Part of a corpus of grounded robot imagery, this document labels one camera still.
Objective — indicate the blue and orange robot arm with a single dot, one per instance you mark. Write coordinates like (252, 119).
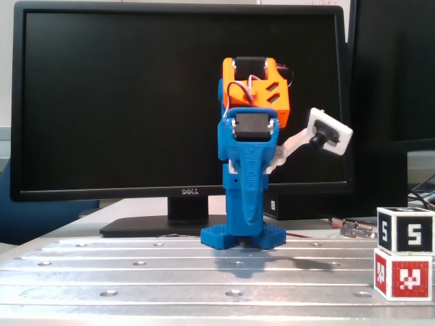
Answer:
(268, 98)

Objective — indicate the small circuit board with pins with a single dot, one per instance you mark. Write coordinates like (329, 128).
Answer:
(357, 229)

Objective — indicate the black Dell monitor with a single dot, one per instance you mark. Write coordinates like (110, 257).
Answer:
(102, 102)

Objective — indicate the white paper with red writing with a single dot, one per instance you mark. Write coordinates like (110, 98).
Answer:
(289, 1)

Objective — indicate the red cube with white markers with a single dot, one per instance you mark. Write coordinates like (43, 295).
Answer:
(409, 276)

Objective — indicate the camera board on white mount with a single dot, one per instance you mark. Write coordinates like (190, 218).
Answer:
(338, 132)

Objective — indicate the black unbranded monitor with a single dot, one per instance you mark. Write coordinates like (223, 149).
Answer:
(391, 68)

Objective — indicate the black cube with white markers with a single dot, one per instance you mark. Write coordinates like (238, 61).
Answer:
(413, 234)

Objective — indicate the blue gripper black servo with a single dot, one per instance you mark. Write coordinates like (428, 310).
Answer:
(249, 163)

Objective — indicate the blue chair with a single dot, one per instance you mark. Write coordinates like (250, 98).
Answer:
(34, 220)

